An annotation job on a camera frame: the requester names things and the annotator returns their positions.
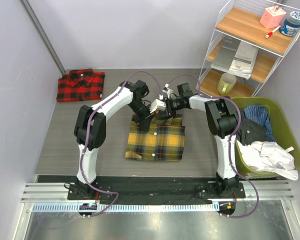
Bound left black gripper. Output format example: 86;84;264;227
127;100;156;132

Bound yellow plaid long sleeve shirt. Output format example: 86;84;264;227
125;114;186;162

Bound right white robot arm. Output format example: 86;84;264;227
151;83;239;198

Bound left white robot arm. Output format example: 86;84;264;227
68;80;152;200

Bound pale green mug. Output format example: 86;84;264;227
217;73;237;95

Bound red black plaid shirt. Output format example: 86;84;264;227
56;68;105;103

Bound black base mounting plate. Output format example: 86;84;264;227
37;175;246;206

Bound white paper manuals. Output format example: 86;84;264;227
210;41;259;80

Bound grey setup guide booklet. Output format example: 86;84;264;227
212;36;241;69

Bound blue checked shirt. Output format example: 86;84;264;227
243;104;276;142

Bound white shirt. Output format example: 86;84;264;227
238;141;299;181

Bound green laundry basket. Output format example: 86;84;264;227
229;96;300;179

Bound red white marker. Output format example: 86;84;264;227
264;25;281;39

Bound pink cube power strip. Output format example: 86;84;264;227
260;5;286;29

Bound blue lidded jar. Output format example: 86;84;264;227
279;11;300;37

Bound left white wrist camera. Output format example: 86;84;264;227
149;94;166;114

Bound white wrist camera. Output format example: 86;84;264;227
149;94;166;114
162;83;174;98

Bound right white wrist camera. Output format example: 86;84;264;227
162;83;174;98

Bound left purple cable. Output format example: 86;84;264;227
78;71;165;217

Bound slotted cable duct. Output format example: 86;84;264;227
32;202;220;214

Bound white wire shelf unit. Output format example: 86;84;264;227
196;0;300;97

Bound aluminium rail frame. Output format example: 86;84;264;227
14;180;300;240

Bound grey corner wall post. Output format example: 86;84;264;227
19;0;66;74

